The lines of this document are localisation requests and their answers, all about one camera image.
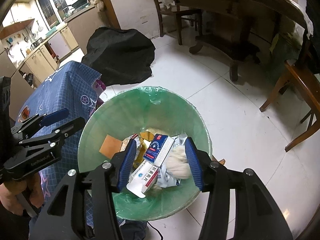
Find green-lined trash bin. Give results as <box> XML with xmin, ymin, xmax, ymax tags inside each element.
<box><xmin>77</xmin><ymin>86</ymin><xmax>213</xmax><ymax>222</ymax></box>

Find black bag on floor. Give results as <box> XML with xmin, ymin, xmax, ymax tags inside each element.
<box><xmin>81</xmin><ymin>27</ymin><xmax>156</xmax><ymax>86</ymax></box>

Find orange white carton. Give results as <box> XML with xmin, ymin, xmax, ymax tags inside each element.
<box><xmin>120</xmin><ymin>131</ymin><xmax>154</xmax><ymax>170</ymax></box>

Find orange brown cardboard box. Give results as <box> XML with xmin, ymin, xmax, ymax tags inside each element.
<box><xmin>99</xmin><ymin>135</ymin><xmax>123</xmax><ymax>159</ymax></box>

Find dark wooden dining table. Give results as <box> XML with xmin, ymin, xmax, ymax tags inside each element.
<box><xmin>155</xmin><ymin>0</ymin><xmax>308</xmax><ymax>81</ymax></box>

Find brown wooden chair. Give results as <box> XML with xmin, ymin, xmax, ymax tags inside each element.
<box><xmin>259</xmin><ymin>61</ymin><xmax>319</xmax><ymax>152</ymax></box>

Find white red medicine box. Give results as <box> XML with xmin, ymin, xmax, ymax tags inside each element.
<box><xmin>126</xmin><ymin>160</ymin><xmax>159</xmax><ymax>198</ymax></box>

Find kitchen window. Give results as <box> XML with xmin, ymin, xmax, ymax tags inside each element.
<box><xmin>36</xmin><ymin>0</ymin><xmax>73</xmax><ymax>30</ymax></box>

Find blue red medicine box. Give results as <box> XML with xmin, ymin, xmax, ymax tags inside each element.
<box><xmin>143</xmin><ymin>134</ymin><xmax>175</xmax><ymax>167</ymax></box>

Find black wok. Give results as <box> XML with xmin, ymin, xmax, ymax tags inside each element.
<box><xmin>65</xmin><ymin>0</ymin><xmax>88</xmax><ymax>9</ymax></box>

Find white blue packet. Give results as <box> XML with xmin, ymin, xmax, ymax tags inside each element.
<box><xmin>156</xmin><ymin>133</ymin><xmax>188</xmax><ymax>188</ymax></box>

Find beige kitchen counter cabinets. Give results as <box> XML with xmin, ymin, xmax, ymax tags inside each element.
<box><xmin>17</xmin><ymin>5</ymin><xmax>104</xmax><ymax>87</ymax></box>

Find person's left hand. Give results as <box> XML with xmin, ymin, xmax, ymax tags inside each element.
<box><xmin>1</xmin><ymin>173</ymin><xmax>44</xmax><ymax>216</ymax></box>

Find grey refrigerator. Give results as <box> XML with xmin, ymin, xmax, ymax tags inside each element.
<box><xmin>0</xmin><ymin>47</ymin><xmax>36</xmax><ymax>123</ymax></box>

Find clear bag with beige stuffing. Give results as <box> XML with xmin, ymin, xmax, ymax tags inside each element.
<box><xmin>165</xmin><ymin>145</ymin><xmax>191</xmax><ymax>180</ymax></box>

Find dark wooden chair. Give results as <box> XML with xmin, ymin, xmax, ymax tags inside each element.
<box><xmin>153</xmin><ymin>0</ymin><xmax>202</xmax><ymax>46</ymax></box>

